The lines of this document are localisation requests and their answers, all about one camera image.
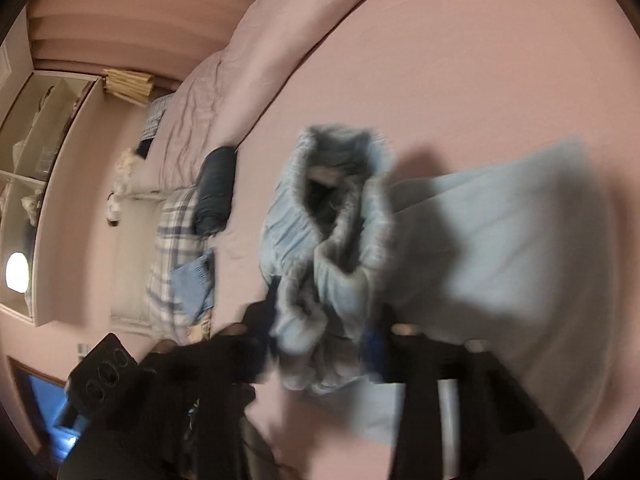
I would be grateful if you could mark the blue folded cloth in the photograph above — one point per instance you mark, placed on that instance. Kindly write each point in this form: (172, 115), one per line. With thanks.
(192, 280)

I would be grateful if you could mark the glass door cabinet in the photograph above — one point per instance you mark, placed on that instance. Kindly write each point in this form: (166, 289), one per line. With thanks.
(35, 170)

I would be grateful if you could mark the white headboard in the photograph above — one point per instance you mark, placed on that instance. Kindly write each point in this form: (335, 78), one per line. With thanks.
(135, 260)

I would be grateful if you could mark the white plush toy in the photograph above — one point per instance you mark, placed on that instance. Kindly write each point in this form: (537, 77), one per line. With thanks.
(122, 170)

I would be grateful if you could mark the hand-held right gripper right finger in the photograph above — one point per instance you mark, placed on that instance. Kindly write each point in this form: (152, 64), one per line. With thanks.
(372, 352)

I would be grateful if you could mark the pink curtain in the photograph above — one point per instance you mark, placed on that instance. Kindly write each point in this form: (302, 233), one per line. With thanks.
(125, 20)

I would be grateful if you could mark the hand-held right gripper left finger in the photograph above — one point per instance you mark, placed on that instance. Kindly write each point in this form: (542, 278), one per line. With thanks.
(262, 340)

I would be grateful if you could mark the yellow woven basket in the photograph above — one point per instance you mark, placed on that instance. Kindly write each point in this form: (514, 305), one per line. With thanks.
(127, 85)

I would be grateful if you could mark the blue lit screen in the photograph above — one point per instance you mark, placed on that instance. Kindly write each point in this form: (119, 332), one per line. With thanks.
(47, 402)

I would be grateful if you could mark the pink duvet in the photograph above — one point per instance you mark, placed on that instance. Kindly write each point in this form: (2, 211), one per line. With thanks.
(210, 85)

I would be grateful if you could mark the plaid cloth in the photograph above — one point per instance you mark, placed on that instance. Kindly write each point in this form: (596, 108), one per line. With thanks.
(175, 245)

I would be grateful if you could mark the pink bed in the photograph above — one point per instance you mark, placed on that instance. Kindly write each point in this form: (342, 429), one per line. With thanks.
(475, 85)

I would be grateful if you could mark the striped cloth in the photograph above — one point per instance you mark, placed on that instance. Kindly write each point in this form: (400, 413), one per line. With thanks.
(152, 120)

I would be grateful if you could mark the light blue pants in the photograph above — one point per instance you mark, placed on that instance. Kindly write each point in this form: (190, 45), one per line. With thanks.
(340, 240)

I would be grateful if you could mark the round white lamp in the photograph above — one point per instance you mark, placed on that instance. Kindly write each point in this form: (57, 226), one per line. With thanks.
(17, 271)

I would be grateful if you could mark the black folded cloth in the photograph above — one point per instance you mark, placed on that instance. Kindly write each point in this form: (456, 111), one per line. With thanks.
(217, 190)

